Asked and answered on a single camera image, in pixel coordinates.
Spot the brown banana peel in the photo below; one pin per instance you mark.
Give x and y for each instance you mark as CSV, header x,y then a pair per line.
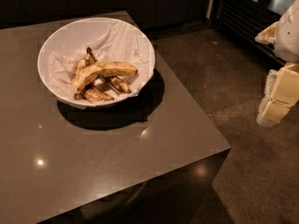
x,y
93,94

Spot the yellow spotted banana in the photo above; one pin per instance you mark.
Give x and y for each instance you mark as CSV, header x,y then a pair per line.
x,y
105,69

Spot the white paper liner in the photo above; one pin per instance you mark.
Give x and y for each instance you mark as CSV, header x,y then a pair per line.
x,y
121,44

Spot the white bowl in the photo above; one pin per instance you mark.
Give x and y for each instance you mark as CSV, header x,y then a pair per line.
x,y
71,34

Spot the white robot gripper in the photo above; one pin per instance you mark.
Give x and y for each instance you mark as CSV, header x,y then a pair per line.
x,y
288,34

